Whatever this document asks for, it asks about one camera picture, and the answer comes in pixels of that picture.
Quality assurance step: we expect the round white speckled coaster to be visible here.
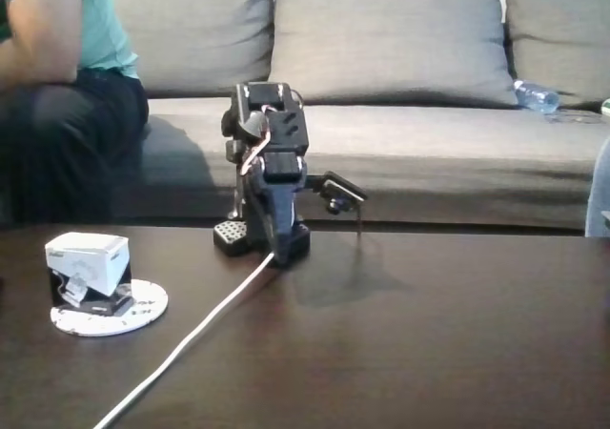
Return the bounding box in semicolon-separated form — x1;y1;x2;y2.
50;278;170;338

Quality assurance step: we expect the black webcam on gripper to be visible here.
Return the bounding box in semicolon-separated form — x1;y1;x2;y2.
308;171;370;215

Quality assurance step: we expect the person's leg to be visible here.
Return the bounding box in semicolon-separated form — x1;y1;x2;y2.
584;136;610;238

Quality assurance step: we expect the red servo wire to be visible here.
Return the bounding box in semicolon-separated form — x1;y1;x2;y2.
237;106;273;177

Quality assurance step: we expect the clear plastic water bottle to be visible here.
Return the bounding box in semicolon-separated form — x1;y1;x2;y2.
512;79;561;115

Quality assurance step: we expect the white power cable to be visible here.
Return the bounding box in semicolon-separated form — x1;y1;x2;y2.
91;252;276;429

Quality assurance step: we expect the grey fabric sofa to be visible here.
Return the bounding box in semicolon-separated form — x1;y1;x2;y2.
71;0;610;235

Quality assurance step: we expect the person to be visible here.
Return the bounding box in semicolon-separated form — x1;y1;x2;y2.
0;0;150;225

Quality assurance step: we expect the grey sofa back cushion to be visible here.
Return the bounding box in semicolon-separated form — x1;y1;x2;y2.
503;0;610;109
269;0;519;109
102;0;277;99

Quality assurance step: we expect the black webcam cable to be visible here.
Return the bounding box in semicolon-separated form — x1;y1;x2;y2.
353;203;367;247

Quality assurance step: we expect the white and black servo box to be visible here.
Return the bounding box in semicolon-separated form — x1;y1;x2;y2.
44;232;133;319

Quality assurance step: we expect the metal table clamp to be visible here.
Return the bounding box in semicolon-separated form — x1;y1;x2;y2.
230;180;245;221

